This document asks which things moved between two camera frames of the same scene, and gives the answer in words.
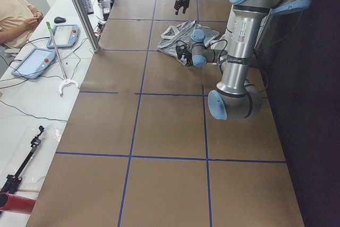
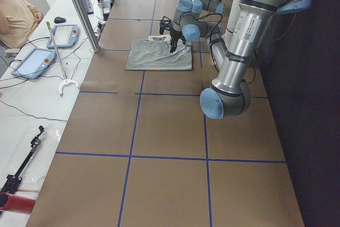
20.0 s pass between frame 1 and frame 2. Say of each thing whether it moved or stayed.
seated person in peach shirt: stayed
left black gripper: moved
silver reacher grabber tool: stayed
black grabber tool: stayed
